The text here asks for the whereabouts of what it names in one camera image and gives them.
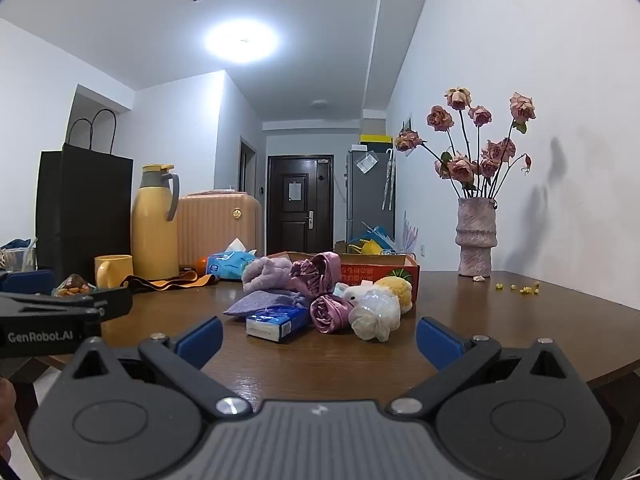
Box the white plush toy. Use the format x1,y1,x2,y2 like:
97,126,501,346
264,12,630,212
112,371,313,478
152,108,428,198
345,282,376,306

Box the yellow mug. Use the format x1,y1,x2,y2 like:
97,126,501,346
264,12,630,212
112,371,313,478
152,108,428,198
95,255,135,290

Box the dark brown entrance door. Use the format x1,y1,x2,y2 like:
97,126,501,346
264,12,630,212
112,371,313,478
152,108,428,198
266,155,335,256

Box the translucent bath pouf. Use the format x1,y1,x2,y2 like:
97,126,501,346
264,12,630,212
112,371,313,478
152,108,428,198
348,290,402,342

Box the clear snack packet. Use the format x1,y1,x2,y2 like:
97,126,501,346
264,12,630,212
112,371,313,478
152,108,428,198
52,274,97,297

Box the yellow plush toy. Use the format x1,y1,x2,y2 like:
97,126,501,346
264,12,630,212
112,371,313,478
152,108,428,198
374,276,414,315

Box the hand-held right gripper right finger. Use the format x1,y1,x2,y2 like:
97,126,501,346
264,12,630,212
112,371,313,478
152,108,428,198
387,316,577,418

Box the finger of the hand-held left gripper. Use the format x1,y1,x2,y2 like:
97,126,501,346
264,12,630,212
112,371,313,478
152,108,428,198
0,287,134,322
0,269,57,295

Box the black paper bag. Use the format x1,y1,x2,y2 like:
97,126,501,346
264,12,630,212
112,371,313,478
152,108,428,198
35,109,134,281

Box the brown orange strap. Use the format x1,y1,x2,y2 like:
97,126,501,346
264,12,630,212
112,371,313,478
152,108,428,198
121,269,220,293

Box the yellow thermos jug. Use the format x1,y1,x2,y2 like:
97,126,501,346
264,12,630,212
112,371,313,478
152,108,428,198
131,164,181,281

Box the purple satin scrunchie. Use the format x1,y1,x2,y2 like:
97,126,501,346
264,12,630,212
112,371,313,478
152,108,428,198
310,294,353,333
290,251,342,297

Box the lilac drawstring pouch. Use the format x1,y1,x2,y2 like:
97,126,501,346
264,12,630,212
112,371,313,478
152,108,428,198
223,290,308,317

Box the dark side door frame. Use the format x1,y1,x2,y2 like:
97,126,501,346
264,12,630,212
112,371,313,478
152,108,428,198
239,137,258,193

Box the red orange cardboard box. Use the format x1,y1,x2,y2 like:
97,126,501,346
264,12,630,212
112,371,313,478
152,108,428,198
267,251,421,303

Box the grey refrigerator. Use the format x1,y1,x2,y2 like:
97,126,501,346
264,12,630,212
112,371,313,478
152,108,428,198
346,146,396,246

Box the basket with small things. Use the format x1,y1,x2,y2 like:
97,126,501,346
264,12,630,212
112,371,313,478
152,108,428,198
0,238,38,272

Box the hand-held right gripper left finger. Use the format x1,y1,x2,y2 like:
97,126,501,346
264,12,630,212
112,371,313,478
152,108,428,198
59,316,253,422

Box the dried pink roses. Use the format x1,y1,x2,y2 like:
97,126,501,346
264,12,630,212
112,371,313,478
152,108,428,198
395,86,537,200

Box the purple fuzzy towel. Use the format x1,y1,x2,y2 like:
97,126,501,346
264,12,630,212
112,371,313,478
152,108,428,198
241,256,301,293

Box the scattered yellow flower crumbs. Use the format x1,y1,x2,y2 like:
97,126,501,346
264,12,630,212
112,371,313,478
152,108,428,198
495,281,542,295

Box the peach ribbed suitcase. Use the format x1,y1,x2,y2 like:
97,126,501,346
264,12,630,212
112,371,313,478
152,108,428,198
176,191,263,268

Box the blue wet wipes pack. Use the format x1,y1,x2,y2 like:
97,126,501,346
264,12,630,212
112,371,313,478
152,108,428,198
206,238,258,281

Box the pink textured vase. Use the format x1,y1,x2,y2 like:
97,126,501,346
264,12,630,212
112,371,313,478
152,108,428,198
456,197,498,277

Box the blue white tissue pack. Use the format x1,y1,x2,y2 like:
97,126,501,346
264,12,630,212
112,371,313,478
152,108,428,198
245,306,310,343

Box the round ceiling light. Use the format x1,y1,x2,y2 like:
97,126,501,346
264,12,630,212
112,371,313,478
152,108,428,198
204,20,279,64

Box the purple flower wall decoration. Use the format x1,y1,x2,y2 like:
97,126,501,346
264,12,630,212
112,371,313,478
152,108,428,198
402,212,418,251

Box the white folded umbrella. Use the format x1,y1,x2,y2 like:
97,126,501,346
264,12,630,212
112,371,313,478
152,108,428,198
382,149,397,211

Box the blue bag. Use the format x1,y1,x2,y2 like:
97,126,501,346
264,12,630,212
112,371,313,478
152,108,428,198
360,225,397,251

